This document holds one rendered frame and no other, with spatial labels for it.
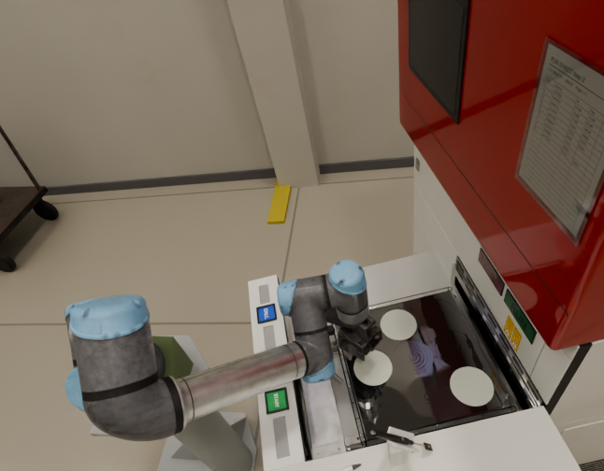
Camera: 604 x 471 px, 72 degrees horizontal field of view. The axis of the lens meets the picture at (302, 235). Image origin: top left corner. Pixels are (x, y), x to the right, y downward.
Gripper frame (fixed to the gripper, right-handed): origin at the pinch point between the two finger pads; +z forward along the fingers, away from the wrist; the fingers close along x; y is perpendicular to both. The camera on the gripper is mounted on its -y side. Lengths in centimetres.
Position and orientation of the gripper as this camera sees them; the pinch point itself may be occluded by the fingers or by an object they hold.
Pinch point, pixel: (354, 349)
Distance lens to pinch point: 118.4
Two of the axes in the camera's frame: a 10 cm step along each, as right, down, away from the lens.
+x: 7.1, -5.9, 4.0
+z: 1.8, 6.9, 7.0
